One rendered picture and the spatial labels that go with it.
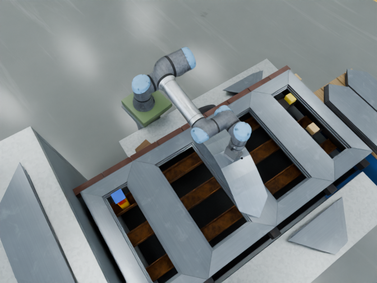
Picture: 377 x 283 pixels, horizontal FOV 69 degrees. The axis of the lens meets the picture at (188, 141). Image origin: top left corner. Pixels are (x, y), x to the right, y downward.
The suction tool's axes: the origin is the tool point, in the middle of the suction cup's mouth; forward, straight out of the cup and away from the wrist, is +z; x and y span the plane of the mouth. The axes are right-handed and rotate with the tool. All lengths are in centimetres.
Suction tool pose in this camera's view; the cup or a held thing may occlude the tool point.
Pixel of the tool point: (231, 156)
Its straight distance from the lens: 147.8
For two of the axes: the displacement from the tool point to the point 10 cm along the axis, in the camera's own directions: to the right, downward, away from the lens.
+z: -0.2, 4.2, 9.1
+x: -7.7, -5.9, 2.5
